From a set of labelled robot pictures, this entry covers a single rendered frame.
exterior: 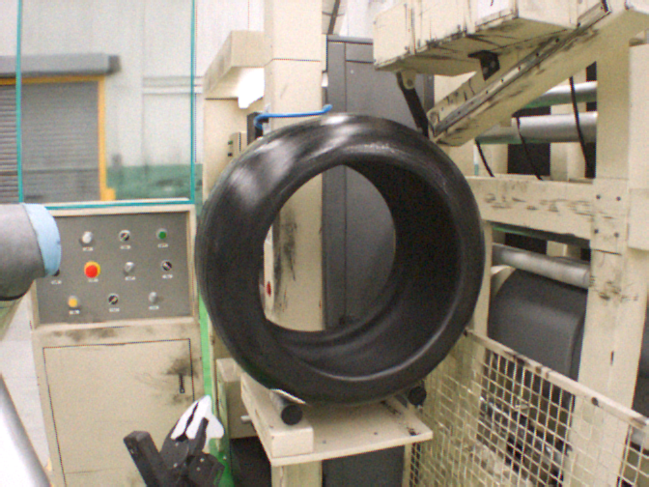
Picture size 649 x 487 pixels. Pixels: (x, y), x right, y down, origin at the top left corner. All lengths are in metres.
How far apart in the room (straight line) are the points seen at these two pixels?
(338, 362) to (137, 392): 0.76
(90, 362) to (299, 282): 0.76
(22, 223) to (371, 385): 0.70
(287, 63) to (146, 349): 0.98
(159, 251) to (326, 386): 0.87
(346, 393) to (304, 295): 0.42
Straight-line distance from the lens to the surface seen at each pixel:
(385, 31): 1.39
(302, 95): 1.39
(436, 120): 1.41
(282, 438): 1.12
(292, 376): 1.02
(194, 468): 0.88
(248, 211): 0.94
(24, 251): 0.83
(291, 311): 1.42
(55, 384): 1.84
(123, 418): 1.87
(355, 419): 1.30
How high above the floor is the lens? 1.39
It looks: 8 degrees down
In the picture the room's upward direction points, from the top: straight up
